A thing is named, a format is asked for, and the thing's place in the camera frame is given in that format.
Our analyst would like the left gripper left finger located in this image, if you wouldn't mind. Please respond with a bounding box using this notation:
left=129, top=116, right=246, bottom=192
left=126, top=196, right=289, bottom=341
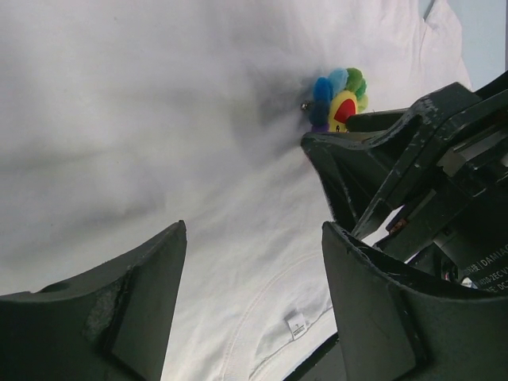
left=1, top=221, right=187, bottom=380

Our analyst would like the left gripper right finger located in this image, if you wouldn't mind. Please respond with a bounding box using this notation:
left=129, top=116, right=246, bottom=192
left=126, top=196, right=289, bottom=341
left=322, top=222, right=507, bottom=380

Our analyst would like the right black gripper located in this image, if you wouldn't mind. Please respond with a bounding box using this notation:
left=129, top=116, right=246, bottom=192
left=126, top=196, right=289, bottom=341
left=301, top=75, right=507, bottom=294

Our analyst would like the rainbow plush flower brooch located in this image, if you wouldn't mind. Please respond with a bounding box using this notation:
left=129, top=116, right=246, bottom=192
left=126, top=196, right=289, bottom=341
left=301, top=67, right=368, bottom=133

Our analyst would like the white t-shirt garment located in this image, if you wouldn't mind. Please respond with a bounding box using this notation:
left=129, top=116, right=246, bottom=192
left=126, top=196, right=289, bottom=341
left=1, top=1, right=471, bottom=380

